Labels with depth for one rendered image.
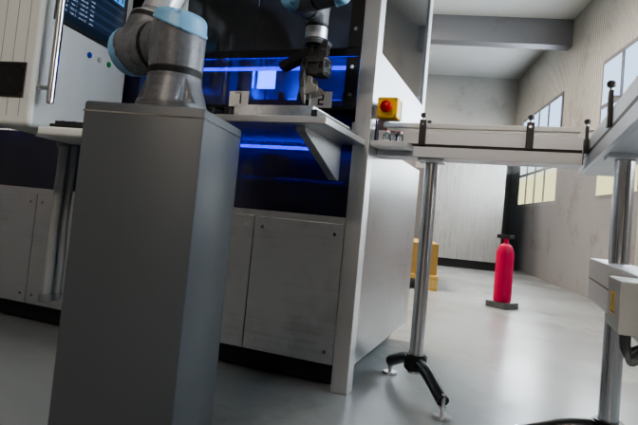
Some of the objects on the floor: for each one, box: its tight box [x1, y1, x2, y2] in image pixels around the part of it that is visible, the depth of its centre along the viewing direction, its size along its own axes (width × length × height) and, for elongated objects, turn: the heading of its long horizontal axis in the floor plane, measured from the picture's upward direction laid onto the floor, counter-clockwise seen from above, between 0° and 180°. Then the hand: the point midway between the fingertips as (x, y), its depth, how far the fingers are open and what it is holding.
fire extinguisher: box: [485, 234, 518, 310], centre depth 416 cm, size 25×25×57 cm
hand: (304, 101), depth 173 cm, fingers closed
